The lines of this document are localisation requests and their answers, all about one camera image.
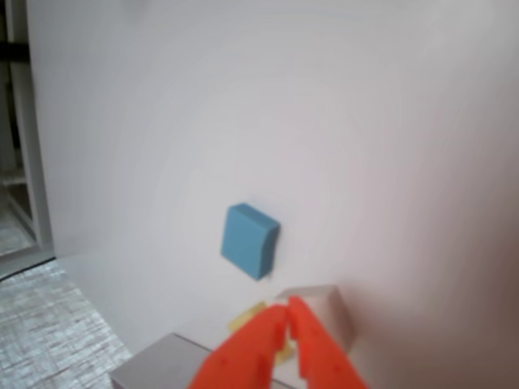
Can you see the white cardboard bin box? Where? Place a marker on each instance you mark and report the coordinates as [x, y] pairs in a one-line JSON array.
[[328, 312]]

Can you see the white shelf frame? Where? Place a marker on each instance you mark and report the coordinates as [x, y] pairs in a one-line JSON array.
[[30, 121]]

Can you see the yellow foam cuboid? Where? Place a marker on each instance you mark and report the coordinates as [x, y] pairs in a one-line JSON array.
[[245, 318]]

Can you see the blue foam cuboid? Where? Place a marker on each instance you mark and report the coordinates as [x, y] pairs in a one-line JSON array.
[[247, 239]]

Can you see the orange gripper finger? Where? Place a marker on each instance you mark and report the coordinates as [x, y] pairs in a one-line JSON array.
[[324, 360], [239, 360]]

